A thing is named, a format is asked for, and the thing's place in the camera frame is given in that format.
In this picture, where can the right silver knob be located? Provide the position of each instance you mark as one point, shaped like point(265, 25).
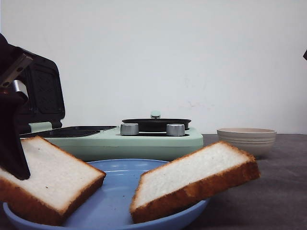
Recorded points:
point(175, 130)

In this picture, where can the left silver knob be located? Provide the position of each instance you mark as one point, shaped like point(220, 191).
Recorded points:
point(129, 129)

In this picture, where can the bread slice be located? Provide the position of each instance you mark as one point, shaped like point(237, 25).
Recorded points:
point(58, 184)
point(185, 181)

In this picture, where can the beige ribbed bowl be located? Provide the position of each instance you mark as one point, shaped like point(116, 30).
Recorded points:
point(257, 141)

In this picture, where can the grey table mat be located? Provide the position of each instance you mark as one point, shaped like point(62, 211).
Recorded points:
point(275, 201)

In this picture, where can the silver knob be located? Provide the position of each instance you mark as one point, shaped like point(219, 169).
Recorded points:
point(175, 130)
point(129, 129)

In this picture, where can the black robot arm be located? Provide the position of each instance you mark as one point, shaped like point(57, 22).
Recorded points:
point(305, 55)

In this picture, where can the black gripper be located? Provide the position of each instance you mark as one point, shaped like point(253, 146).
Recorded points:
point(13, 61)

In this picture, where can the breakfast maker hinged lid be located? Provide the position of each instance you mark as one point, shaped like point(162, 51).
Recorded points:
point(39, 85)

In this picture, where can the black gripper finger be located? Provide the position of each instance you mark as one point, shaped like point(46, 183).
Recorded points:
point(12, 157)

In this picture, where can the blue plate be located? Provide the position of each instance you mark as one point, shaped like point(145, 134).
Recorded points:
point(108, 207)

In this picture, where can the black round frying pan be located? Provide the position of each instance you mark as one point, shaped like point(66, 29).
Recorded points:
point(155, 123)

